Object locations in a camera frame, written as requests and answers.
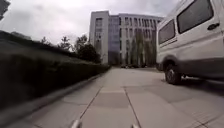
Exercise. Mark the white van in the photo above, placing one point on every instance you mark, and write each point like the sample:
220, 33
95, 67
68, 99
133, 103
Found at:
193, 40

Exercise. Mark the tall grey office building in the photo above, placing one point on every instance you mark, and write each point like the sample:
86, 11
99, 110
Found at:
110, 33

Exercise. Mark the row of slender trees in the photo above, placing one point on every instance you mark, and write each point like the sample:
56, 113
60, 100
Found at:
140, 51

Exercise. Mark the group of dark trees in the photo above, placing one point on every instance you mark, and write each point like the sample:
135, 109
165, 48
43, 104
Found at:
85, 50

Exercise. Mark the dark green hedge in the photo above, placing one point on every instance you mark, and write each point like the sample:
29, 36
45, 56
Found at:
40, 70

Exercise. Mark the grey paved path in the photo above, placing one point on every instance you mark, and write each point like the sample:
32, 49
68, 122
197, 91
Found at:
133, 83

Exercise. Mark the robot's own part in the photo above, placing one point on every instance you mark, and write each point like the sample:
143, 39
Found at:
75, 124
135, 126

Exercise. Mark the grey stone kerb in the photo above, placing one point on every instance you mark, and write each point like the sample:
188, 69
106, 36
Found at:
43, 100

